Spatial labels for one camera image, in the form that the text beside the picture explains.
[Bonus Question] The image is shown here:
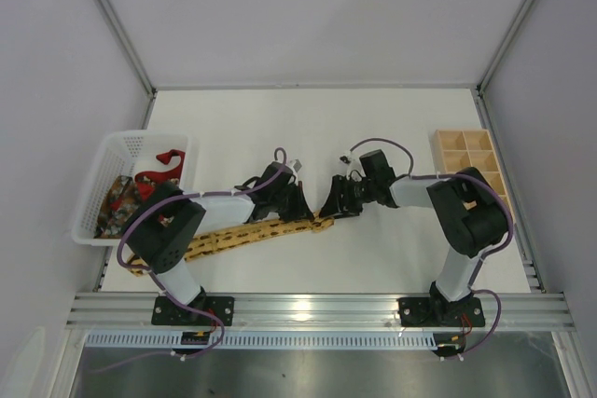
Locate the yellow beetle print tie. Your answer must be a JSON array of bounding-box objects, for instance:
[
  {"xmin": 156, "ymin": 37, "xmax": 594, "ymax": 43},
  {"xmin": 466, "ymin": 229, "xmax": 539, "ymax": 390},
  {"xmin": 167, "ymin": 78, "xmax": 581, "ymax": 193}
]
[{"xmin": 126, "ymin": 214, "xmax": 337, "ymax": 279}]

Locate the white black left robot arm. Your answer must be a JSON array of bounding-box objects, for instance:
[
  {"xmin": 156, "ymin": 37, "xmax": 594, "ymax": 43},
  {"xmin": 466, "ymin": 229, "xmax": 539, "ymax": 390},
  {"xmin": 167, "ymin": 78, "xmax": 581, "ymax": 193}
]
[{"xmin": 120, "ymin": 162, "xmax": 314, "ymax": 306}]

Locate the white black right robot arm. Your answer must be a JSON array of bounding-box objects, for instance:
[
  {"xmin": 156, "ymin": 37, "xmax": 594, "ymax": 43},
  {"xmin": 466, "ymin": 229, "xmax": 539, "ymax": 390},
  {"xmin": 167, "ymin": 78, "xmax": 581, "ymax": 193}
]
[{"xmin": 319, "ymin": 150, "xmax": 513, "ymax": 327}]

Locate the wooden compartment box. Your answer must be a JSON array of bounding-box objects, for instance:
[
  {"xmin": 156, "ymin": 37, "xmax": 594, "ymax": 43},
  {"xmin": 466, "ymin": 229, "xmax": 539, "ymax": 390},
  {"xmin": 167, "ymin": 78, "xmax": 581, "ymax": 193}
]
[{"xmin": 432, "ymin": 130, "xmax": 514, "ymax": 213}]

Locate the red tie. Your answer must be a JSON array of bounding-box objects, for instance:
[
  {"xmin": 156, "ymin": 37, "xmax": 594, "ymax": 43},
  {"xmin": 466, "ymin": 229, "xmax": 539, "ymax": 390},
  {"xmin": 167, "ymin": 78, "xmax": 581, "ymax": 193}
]
[{"xmin": 134, "ymin": 149, "xmax": 186, "ymax": 200}]

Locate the camouflage pattern tie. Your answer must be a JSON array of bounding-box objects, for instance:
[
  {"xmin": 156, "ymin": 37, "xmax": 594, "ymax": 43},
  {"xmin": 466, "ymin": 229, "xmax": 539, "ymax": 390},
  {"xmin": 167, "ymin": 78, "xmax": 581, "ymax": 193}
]
[{"xmin": 94, "ymin": 175, "xmax": 144, "ymax": 239}]

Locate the white plastic basket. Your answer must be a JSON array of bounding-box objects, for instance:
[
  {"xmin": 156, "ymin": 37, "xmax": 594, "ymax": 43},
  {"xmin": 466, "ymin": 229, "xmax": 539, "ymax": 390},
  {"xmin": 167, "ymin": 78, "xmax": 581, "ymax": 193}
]
[{"xmin": 71, "ymin": 130, "xmax": 198, "ymax": 246}]

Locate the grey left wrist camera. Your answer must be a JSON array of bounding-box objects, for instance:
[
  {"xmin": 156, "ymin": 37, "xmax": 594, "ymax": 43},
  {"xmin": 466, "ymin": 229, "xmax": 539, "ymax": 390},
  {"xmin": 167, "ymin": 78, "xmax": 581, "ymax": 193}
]
[{"xmin": 288, "ymin": 159, "xmax": 302, "ymax": 172}]

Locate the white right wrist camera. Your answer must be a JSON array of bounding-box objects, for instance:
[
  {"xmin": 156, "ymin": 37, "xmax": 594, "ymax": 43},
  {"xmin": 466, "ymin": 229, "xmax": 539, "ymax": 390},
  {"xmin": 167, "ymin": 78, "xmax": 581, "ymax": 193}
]
[{"xmin": 340, "ymin": 151, "xmax": 356, "ymax": 176}]

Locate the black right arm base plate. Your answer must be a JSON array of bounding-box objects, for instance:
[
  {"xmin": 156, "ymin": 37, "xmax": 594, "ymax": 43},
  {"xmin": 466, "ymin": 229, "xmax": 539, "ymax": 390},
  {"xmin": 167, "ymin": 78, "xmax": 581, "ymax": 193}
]
[{"xmin": 397, "ymin": 295, "xmax": 486, "ymax": 328}]

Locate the white slotted cable duct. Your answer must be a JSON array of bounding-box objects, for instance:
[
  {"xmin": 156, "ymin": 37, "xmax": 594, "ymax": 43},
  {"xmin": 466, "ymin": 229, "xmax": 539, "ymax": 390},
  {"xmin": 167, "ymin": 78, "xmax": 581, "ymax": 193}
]
[{"xmin": 85, "ymin": 330, "xmax": 437, "ymax": 350}]

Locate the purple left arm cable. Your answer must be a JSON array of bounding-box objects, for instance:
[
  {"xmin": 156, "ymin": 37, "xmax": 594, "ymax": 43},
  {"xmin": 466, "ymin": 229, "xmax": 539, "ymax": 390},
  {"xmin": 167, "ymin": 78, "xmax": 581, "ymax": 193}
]
[{"xmin": 88, "ymin": 147, "xmax": 293, "ymax": 374}]

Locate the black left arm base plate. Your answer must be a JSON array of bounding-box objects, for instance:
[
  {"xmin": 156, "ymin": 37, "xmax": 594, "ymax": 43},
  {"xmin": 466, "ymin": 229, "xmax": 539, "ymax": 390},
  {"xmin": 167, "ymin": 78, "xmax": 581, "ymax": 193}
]
[{"xmin": 151, "ymin": 295, "xmax": 234, "ymax": 326}]

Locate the aluminium mounting rail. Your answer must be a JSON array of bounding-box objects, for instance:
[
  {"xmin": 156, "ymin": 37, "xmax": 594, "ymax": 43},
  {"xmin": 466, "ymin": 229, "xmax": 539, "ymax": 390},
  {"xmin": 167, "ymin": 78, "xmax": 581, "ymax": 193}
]
[{"xmin": 66, "ymin": 293, "xmax": 576, "ymax": 332}]

